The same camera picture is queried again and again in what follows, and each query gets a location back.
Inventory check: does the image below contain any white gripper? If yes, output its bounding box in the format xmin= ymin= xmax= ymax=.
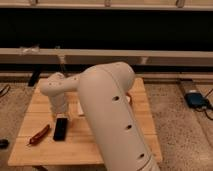
xmin=49 ymin=94 xmax=69 ymax=119

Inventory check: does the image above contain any black eraser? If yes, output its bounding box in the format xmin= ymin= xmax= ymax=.
xmin=53 ymin=118 xmax=68 ymax=141

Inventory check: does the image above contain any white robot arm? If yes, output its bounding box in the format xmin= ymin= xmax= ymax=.
xmin=40 ymin=62 xmax=160 ymax=171

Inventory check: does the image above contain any white cube block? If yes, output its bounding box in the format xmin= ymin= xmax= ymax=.
xmin=77 ymin=102 xmax=84 ymax=116

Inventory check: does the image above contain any red marker pen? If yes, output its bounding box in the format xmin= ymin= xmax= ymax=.
xmin=28 ymin=124 xmax=50 ymax=145

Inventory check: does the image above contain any wooden table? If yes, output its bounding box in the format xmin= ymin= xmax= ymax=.
xmin=8 ymin=78 xmax=162 ymax=166

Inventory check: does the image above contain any black object on floor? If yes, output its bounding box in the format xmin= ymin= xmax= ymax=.
xmin=0 ymin=139 xmax=9 ymax=149

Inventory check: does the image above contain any blue device on floor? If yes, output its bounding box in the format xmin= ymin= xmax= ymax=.
xmin=184 ymin=93 xmax=207 ymax=108

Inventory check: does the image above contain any black rail leg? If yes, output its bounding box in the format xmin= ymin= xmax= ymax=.
xmin=28 ymin=66 xmax=42 ymax=87

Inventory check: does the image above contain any grey metal rail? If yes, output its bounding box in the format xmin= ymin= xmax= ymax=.
xmin=0 ymin=47 xmax=213 ymax=67

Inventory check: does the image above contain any black cable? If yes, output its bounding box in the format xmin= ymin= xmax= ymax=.
xmin=195 ymin=88 xmax=213 ymax=122

